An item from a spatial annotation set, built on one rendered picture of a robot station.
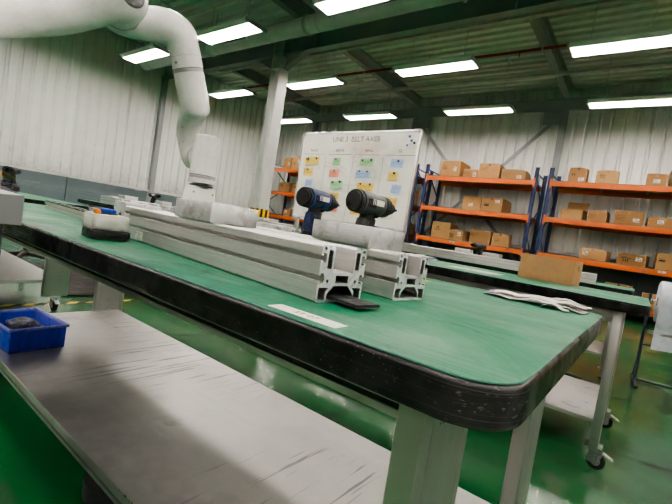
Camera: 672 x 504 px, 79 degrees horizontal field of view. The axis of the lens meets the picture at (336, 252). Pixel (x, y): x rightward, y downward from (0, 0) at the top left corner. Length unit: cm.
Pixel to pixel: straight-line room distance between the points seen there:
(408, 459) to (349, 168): 404
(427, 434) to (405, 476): 5
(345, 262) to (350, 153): 383
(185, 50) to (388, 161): 301
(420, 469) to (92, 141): 1281
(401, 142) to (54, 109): 1017
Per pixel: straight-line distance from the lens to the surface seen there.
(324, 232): 85
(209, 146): 140
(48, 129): 1275
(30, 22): 133
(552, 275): 273
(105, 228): 111
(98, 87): 1329
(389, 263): 76
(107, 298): 275
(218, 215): 85
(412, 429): 49
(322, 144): 473
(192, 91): 140
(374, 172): 423
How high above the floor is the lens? 89
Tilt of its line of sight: 3 degrees down
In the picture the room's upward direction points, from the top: 9 degrees clockwise
